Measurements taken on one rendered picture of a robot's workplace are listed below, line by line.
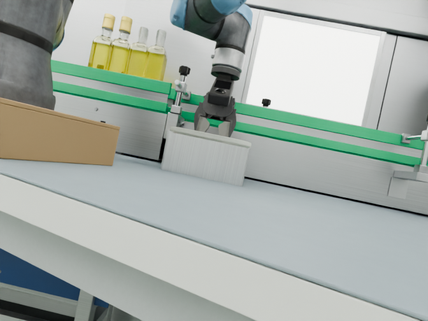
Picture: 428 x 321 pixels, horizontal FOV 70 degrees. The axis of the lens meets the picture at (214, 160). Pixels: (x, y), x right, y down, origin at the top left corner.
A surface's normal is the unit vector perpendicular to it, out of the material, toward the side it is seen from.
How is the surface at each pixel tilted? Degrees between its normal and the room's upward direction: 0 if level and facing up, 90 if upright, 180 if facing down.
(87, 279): 90
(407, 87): 90
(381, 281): 0
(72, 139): 90
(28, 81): 72
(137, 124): 90
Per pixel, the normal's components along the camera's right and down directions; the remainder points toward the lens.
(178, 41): -0.06, 0.01
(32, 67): 0.92, -0.11
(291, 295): -0.40, -0.06
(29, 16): 0.82, 0.18
